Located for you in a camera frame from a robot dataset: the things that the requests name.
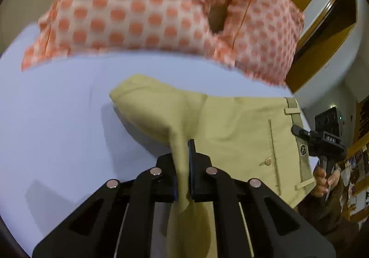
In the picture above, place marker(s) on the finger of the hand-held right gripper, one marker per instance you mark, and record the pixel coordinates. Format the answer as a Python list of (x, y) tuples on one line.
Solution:
[(300, 132)]

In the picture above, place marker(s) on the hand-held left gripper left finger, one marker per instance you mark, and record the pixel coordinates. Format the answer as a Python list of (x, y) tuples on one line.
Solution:
[(166, 177)]

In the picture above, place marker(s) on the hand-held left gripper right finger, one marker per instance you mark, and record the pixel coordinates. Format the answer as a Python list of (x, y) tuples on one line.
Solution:
[(199, 177)]

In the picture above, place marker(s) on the khaki pants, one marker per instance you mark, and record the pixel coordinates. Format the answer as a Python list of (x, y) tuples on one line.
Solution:
[(230, 131)]

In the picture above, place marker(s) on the person's right forearm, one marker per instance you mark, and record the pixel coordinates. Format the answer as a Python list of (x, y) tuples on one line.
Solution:
[(325, 217)]

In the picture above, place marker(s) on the person's right hand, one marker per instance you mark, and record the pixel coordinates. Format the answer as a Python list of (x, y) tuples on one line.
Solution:
[(319, 181)]

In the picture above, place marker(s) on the wooden bookshelf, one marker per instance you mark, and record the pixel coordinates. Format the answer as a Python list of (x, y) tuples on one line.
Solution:
[(359, 177)]

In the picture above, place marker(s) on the light blue bed sheet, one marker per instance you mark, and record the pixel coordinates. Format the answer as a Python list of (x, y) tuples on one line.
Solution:
[(57, 119)]

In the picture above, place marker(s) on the orange dotted white cloth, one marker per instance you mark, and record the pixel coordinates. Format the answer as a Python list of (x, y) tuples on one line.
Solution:
[(138, 10)]

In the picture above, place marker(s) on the wooden door frame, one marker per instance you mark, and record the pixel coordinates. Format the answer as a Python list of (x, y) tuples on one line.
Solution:
[(325, 27)]

